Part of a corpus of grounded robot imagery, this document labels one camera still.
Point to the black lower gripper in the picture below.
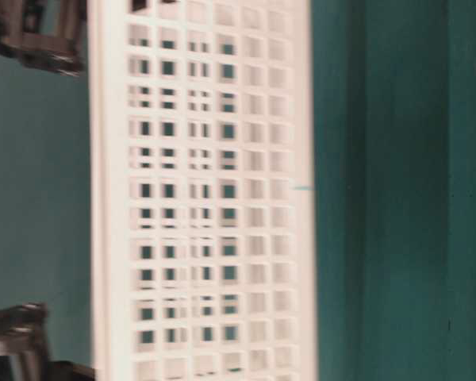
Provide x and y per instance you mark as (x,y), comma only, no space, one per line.
(24,353)

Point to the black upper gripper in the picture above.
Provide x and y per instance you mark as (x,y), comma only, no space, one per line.
(21,37)

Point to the white plastic lattice basket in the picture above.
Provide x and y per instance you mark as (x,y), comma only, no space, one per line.
(203,245)

